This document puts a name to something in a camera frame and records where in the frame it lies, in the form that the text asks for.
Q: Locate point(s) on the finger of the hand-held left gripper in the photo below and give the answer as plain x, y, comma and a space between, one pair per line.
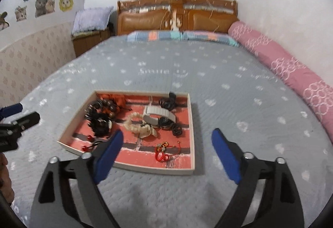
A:
11, 109
28, 120

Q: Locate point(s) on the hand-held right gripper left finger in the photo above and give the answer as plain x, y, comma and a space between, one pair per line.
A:
109, 157

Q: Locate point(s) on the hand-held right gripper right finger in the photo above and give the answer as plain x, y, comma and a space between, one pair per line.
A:
226, 157

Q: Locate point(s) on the black scrunchie with pearl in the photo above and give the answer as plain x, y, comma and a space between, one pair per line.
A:
100, 125

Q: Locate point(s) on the brick print tray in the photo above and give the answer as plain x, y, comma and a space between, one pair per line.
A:
145, 144

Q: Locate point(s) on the cream braided hair band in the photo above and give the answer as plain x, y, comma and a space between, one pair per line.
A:
135, 127

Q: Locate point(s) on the person's left hand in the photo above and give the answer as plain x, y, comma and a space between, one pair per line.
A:
5, 181

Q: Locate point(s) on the orange scrunchie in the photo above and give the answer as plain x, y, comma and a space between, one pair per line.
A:
118, 100

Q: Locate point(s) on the grey printed blanket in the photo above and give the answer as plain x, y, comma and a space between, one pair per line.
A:
234, 87

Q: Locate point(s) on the black hair claw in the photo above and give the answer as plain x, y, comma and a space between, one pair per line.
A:
172, 99

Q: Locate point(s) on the wooden nightstand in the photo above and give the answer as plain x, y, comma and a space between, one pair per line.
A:
85, 42

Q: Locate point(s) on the pink patterned bolster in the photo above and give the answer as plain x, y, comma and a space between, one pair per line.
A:
273, 58

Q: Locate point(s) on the lilac dotted pillow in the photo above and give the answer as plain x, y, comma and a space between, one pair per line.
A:
91, 18

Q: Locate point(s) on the plaid pillow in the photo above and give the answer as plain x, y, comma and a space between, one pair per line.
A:
156, 35
213, 38

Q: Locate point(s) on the wooden headboard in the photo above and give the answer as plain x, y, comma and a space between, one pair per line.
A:
145, 19

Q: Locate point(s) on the brown animal wall sticker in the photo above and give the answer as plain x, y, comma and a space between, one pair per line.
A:
4, 22

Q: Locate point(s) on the tabby cat wall sticker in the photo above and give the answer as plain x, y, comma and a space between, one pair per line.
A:
20, 13

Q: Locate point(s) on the grey cats wall sticker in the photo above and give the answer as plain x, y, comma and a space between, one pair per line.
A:
43, 6

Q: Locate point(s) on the sunflower cat wall sticker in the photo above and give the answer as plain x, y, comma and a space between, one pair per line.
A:
65, 2

